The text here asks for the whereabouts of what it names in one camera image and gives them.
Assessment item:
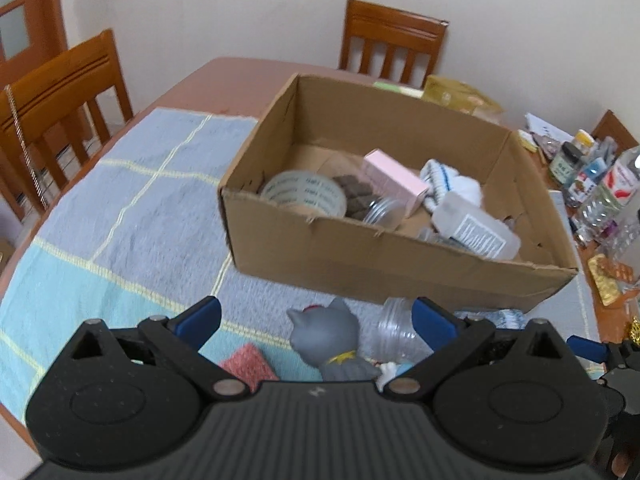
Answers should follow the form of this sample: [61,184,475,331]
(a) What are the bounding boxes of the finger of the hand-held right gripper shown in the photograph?
[567,335,624,369]

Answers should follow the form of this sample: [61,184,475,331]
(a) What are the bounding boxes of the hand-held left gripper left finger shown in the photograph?
[69,296,247,397]

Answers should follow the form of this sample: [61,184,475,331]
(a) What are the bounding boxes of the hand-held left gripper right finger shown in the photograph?
[386,296,577,395]

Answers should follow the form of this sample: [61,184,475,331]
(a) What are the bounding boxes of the clear plastic cup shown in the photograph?
[374,297,437,364]

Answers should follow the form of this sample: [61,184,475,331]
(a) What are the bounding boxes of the brown cardboard box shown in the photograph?
[217,72,581,312]

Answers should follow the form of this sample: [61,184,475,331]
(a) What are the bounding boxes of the blue white round toy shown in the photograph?
[376,359,416,392]

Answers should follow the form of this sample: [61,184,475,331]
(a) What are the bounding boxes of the pink knitted sock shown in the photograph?
[218,342,280,394]

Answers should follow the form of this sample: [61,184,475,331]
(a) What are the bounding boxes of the translucent white bottle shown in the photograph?
[430,190,522,261]

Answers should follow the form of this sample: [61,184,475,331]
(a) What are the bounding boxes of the grey cat toy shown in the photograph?
[285,297,381,384]

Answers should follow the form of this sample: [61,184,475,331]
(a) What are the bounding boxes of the clear jar with brown cookies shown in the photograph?
[332,174,406,226]

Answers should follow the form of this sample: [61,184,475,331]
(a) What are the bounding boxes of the white sock with blue stripe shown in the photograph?
[418,158,484,209]

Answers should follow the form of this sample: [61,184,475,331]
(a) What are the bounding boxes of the pink carton box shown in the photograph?
[363,149,431,214]

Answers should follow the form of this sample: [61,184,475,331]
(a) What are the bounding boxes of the clear tape roll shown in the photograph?
[258,169,347,219]

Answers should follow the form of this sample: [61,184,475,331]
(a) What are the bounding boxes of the gold blister packet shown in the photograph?
[587,254,634,307]

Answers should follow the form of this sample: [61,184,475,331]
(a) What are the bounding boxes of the blue green checked table mat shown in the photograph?
[0,107,601,409]

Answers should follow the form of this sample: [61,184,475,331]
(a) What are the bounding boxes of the large clear jar black lid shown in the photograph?
[599,219,640,262]

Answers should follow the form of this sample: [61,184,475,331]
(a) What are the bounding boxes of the clear water bottle red label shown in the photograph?
[574,147,640,241]

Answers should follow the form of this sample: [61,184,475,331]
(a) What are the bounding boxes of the small jar green label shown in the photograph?
[548,142,584,186]

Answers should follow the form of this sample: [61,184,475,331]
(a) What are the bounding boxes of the yellow lid small bottle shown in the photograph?
[572,129,599,154]

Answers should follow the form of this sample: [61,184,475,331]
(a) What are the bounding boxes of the white papers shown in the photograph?
[524,112,576,144]

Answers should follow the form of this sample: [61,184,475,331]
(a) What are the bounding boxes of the yellow plastic bag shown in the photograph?
[422,74,504,121]

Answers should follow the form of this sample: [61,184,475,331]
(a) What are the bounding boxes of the green book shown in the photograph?
[372,81,426,99]

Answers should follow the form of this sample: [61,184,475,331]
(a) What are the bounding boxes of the wooden door with glass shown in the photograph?
[0,0,69,82]

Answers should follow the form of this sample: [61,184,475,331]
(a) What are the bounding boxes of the wooden chair with hanging chain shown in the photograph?
[0,28,135,222]

